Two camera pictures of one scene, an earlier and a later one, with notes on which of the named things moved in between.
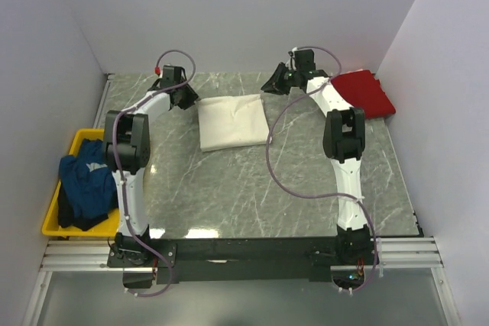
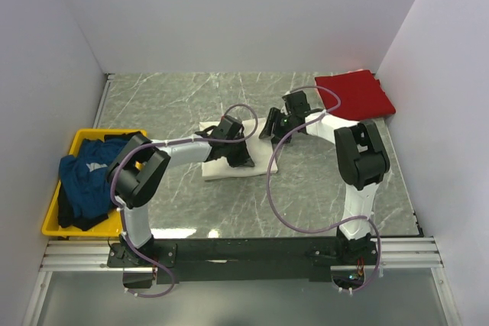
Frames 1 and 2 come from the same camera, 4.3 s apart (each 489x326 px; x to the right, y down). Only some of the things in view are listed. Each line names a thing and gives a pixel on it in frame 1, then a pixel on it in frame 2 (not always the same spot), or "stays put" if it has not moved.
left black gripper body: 183,96 to 235,149
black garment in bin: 66,217 stays put
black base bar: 247,259 stays put
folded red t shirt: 364,90 stays put
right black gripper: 284,80 to 277,123
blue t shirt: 90,179 stays put
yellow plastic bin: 109,227 stays put
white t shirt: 231,121 to 259,146
